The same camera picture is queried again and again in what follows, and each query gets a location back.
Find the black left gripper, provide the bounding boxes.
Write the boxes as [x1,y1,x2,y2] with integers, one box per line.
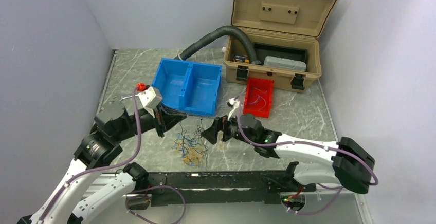
[114,100,187,141]

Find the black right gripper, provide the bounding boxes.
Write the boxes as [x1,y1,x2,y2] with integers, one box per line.
[201,109,257,146]

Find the yellow blue black wires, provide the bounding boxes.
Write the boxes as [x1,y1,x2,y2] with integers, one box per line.
[170,115,213,169]

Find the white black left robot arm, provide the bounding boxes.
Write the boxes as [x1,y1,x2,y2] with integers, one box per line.
[18,101,187,223]

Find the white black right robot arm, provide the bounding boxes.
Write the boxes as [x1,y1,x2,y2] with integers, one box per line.
[201,114,378,194]

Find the blue double plastic bin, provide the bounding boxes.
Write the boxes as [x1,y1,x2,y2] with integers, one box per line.
[152,58,222,117]

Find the silver wrench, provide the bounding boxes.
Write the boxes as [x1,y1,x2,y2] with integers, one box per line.
[119,93,138,102]

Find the red plastic bin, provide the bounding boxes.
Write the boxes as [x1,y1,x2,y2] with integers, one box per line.
[243,77,274,118]

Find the small box in toolbox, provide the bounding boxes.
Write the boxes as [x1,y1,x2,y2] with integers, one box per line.
[234,55,250,63]

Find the grey plastic case in toolbox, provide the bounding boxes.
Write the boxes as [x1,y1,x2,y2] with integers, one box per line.
[263,56,307,72]

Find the black tray in toolbox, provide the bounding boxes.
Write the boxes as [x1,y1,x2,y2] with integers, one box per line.
[253,43,308,63]

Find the tan plastic toolbox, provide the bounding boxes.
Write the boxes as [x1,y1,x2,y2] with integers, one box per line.
[223,0,338,92]

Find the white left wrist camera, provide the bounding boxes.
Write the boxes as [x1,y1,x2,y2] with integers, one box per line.
[136,83,163,112]

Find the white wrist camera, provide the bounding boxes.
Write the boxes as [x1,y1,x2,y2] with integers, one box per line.
[227,98,241,119]
[136,83,163,112]

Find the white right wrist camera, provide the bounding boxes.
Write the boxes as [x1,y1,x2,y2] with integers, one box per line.
[227,98,241,119]

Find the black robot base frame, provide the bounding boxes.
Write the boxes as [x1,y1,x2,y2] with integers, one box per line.
[129,169,316,207]

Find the grey corrugated hose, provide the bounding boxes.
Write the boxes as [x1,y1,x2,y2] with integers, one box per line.
[177,25,262,66]

